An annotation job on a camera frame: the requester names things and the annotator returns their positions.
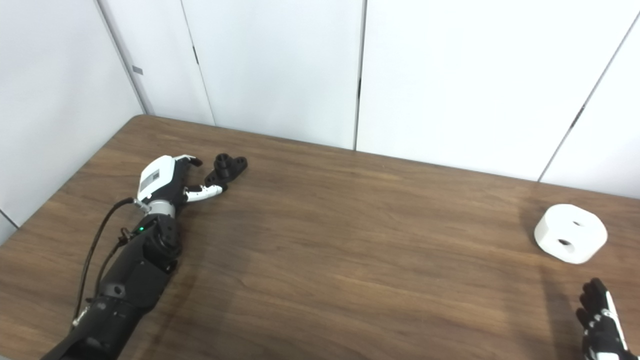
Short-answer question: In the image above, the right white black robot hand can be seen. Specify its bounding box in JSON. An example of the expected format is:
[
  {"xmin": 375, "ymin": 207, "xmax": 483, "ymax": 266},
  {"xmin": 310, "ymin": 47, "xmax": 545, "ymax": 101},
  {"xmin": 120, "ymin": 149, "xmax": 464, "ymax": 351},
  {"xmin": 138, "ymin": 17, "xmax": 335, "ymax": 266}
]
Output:
[{"xmin": 575, "ymin": 278, "xmax": 638, "ymax": 360}]

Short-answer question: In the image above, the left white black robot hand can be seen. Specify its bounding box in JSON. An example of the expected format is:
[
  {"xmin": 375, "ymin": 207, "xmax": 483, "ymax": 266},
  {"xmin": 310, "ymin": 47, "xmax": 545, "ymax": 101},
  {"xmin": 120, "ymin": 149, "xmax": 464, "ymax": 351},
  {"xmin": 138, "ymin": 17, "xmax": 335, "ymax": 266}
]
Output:
[{"xmin": 136, "ymin": 154, "xmax": 229, "ymax": 207}]

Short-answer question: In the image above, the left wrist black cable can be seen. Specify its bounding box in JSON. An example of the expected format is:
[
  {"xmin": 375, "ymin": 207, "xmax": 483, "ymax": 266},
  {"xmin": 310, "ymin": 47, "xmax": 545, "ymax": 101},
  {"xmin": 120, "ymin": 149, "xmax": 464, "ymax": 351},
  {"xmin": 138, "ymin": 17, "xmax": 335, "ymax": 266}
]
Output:
[{"xmin": 72, "ymin": 197, "xmax": 151, "ymax": 326}]

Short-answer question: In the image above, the black flanged holder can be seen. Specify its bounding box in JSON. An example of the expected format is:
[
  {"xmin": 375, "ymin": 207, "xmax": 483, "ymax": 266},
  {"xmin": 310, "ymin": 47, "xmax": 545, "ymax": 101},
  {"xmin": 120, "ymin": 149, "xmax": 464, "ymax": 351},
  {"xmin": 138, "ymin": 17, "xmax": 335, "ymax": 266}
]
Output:
[{"xmin": 204, "ymin": 153, "xmax": 248, "ymax": 188}]

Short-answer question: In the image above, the round white piece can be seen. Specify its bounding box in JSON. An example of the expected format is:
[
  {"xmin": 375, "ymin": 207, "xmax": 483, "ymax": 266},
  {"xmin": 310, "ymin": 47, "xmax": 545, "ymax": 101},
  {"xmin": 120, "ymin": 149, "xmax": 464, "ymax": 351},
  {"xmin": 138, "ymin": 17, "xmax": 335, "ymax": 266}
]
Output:
[{"xmin": 533, "ymin": 203, "xmax": 609, "ymax": 265}]

